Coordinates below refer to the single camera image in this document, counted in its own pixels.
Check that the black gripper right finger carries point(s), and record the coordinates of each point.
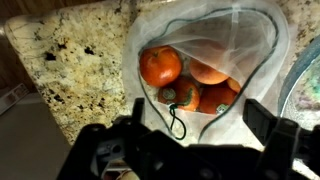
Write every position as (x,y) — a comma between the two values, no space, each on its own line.
(258,120)

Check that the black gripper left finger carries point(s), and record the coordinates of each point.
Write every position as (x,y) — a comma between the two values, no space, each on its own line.
(138,110)

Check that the round red-orange peach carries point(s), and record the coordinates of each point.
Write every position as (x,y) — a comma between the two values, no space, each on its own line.
(160,66)

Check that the large glass bowl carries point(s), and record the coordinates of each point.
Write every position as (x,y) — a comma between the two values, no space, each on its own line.
(300,93)

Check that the pale orange peach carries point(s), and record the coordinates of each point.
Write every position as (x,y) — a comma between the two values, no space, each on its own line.
(206,73)

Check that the clear plastic bag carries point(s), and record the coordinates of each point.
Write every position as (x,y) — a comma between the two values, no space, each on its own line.
(233,33)

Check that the white cardboard box red print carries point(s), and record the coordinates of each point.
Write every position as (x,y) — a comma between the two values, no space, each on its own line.
(13,98)

